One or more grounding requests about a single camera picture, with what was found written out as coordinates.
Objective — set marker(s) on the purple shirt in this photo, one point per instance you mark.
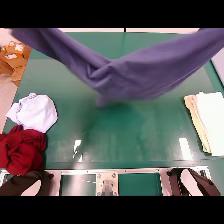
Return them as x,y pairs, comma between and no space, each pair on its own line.
143,71

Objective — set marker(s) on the cream folded garment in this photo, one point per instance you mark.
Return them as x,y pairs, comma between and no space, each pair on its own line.
192,108

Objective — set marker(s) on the red garment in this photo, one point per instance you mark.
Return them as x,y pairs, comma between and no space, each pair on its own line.
20,150

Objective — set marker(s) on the white folded garment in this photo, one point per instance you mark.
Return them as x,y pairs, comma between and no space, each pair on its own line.
213,123

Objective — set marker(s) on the brown cardboard box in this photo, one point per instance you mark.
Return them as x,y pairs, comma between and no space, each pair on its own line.
13,61

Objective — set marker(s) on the silver frame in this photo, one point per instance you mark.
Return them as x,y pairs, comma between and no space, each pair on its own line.
107,186

